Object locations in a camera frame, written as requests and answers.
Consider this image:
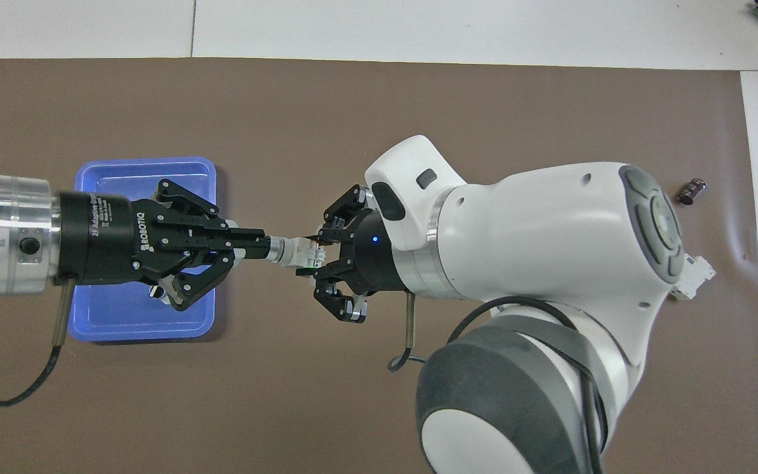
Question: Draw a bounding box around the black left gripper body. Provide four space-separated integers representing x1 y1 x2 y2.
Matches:
57 192 163 285

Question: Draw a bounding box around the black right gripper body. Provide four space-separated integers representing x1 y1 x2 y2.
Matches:
349 209 413 294

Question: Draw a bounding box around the orange base rotary switch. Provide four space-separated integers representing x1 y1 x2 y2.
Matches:
267 234 327 275

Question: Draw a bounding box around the blue plastic tray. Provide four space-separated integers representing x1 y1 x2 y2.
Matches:
66 157 217 343

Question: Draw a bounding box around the brown table mat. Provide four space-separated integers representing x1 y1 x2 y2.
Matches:
0 58 758 474

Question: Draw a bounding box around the white circuit breaker block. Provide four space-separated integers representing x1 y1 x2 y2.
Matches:
672 255 717 301

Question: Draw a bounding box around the small black terminal block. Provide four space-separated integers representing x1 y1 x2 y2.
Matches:
677 178 707 206

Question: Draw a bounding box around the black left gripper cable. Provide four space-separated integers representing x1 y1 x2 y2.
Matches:
0 276 78 408

